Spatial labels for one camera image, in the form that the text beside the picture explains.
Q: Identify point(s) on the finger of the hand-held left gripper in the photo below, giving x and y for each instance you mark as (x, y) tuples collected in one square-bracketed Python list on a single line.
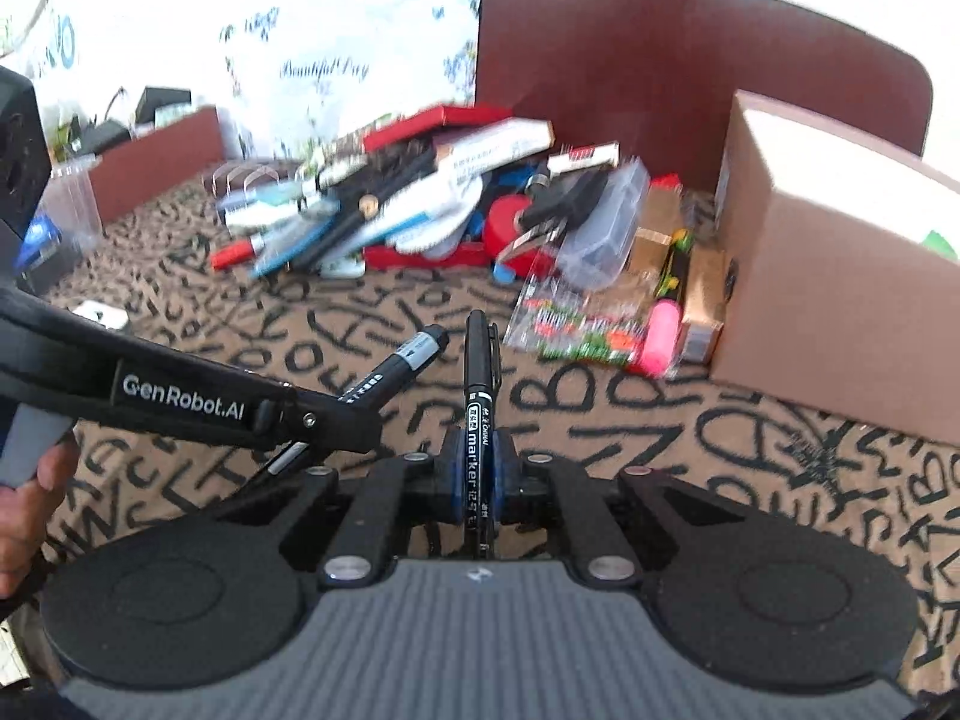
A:
[(330, 424)]

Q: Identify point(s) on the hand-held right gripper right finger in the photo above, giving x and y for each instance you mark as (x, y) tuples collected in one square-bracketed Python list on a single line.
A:
[(510, 472)]

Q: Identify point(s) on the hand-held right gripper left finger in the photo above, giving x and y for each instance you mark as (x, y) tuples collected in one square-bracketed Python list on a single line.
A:
[(450, 469)]

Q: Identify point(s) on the black marker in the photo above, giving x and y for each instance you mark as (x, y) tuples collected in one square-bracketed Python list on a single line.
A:
[(476, 405), (405, 360)]

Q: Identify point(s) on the large brown cardboard box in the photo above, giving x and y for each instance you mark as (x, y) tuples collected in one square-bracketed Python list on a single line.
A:
[(825, 315)]

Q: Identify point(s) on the person's left hand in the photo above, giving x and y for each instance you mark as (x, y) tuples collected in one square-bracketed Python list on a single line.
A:
[(30, 525)]

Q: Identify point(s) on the small white charger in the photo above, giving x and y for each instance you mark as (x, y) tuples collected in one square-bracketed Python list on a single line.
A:
[(99, 313)]

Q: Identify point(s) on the red marker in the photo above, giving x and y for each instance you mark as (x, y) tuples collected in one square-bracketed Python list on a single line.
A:
[(232, 255)]

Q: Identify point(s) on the clear plastic packet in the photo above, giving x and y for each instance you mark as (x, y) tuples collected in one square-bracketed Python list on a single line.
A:
[(604, 232), (585, 330)]

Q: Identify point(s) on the letter-print tablecloth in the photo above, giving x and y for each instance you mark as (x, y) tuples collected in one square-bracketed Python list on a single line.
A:
[(675, 420)]

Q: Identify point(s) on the blue pen packet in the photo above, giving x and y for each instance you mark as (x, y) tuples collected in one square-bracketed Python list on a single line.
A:
[(296, 244)]

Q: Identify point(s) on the small blue cap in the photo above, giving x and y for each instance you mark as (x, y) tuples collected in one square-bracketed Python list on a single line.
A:
[(506, 271)]

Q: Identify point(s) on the pink highlighter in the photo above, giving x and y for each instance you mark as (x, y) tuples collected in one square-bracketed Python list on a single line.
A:
[(661, 337)]

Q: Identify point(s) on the small blue box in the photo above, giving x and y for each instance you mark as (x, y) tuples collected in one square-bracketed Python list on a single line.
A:
[(39, 241)]

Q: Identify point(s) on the pale blue packet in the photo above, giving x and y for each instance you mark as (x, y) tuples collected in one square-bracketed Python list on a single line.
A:
[(270, 204)]

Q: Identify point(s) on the clear plastic container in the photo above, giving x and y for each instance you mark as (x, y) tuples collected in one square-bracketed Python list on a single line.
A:
[(75, 202)]

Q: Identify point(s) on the silver metal strip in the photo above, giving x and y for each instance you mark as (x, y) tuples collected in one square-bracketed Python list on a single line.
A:
[(529, 244)]

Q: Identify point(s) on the clear acrylic rack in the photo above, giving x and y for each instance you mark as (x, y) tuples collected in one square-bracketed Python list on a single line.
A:
[(244, 176)]

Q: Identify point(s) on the brown wooden panel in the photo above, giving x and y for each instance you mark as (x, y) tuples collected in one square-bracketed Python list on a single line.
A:
[(157, 157)]

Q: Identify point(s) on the red tape roll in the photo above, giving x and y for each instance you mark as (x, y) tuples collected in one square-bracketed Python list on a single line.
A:
[(501, 229)]

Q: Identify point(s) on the white and blue packet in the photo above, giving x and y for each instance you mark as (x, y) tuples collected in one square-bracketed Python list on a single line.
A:
[(435, 202)]

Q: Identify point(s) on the gold box with white end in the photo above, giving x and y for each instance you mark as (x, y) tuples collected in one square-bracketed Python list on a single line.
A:
[(705, 300)]

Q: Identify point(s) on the black device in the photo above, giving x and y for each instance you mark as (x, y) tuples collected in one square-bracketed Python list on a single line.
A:
[(161, 105), (101, 136)]

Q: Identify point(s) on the green yellow small item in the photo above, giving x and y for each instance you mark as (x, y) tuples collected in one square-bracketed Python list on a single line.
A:
[(679, 241)]

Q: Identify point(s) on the white box with red label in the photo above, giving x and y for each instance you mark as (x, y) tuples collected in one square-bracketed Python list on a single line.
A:
[(585, 156)]

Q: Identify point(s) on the pile of pens and stationery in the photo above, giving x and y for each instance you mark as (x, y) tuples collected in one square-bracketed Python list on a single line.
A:
[(450, 118)]

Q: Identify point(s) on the white and orange box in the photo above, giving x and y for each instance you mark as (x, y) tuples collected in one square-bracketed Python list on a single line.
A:
[(495, 139)]

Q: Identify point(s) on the small red item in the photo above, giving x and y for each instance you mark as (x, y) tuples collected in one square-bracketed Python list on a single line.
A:
[(666, 181)]

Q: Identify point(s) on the white floral bag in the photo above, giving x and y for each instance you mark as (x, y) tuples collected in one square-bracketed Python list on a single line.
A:
[(337, 75)]

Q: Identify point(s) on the brown rounded board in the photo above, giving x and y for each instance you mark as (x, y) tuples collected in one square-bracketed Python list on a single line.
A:
[(637, 52)]

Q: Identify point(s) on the green plastic item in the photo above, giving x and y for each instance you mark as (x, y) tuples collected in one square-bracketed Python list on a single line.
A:
[(941, 244)]

